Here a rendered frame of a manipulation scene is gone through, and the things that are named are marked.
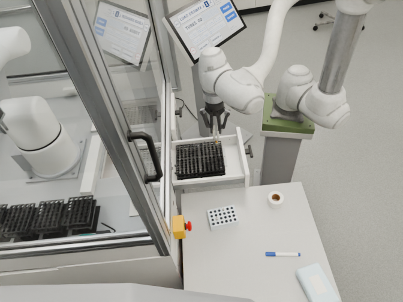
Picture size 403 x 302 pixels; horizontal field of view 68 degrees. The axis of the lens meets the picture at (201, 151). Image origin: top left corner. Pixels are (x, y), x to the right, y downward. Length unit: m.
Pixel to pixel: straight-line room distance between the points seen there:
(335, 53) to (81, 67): 1.04
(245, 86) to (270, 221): 0.65
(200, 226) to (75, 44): 1.04
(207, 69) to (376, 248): 1.71
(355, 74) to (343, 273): 2.09
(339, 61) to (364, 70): 2.28
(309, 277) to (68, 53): 1.09
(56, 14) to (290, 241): 1.17
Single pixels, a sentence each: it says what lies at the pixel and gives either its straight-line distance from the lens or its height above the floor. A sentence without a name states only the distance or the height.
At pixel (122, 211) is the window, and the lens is 0.89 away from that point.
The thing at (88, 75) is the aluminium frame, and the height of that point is 1.72.
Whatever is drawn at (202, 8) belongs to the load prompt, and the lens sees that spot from 2.02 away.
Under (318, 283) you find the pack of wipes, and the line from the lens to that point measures 1.28.
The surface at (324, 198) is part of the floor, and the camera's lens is 2.43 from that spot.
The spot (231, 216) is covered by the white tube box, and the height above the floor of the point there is 0.80.
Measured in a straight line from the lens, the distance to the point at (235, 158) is 1.48.
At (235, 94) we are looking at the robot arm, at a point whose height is 1.37.
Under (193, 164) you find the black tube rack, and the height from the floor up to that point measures 0.87.
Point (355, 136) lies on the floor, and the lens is 2.89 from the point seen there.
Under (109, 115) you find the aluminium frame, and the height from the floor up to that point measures 1.63.
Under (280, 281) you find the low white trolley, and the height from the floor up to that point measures 0.76.
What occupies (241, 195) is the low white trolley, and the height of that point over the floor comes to 0.76.
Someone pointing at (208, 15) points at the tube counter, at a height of 1.11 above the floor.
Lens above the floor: 2.00
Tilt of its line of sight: 50 degrees down
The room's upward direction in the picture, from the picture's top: 7 degrees counter-clockwise
